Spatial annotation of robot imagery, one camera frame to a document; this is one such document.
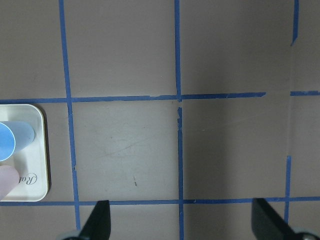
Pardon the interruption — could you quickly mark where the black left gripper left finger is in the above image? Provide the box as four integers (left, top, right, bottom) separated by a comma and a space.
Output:
58, 200, 111, 240

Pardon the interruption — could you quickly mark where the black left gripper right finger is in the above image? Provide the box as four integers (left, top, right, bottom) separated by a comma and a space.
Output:
251, 198, 320, 240

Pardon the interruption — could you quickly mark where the pink plastic cup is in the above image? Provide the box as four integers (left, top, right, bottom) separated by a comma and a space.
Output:
0, 165, 20, 200

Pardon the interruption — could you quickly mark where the blue plastic cup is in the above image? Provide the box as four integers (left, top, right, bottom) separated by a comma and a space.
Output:
0, 121, 35, 162

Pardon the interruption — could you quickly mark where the cream plastic tray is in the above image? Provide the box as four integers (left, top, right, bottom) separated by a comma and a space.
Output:
0, 104, 50, 202

